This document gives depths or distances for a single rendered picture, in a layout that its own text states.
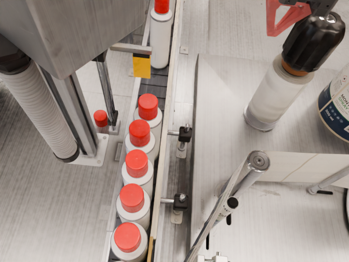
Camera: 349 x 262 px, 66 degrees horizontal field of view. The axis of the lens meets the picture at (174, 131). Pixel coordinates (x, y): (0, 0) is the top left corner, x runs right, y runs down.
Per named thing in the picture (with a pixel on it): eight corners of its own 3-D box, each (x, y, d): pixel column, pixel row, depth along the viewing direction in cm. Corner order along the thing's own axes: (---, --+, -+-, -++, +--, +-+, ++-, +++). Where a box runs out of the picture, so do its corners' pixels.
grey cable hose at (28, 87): (77, 165, 39) (15, 61, 20) (53, 162, 38) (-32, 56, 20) (83, 143, 40) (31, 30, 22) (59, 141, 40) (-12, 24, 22)
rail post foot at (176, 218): (182, 224, 60) (182, 223, 59) (170, 222, 60) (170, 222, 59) (184, 199, 62) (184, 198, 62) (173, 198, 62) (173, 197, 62)
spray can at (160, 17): (166, 70, 74) (173, 4, 57) (148, 68, 74) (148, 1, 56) (168, 56, 77) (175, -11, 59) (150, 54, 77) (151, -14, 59)
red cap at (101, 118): (110, 123, 70) (109, 116, 68) (98, 129, 69) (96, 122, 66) (104, 114, 72) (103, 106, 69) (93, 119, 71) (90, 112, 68)
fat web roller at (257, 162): (239, 205, 58) (274, 175, 41) (217, 203, 58) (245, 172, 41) (238, 185, 60) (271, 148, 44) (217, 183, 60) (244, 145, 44)
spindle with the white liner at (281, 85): (279, 132, 68) (361, 40, 42) (244, 129, 67) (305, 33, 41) (275, 104, 72) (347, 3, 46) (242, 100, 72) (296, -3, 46)
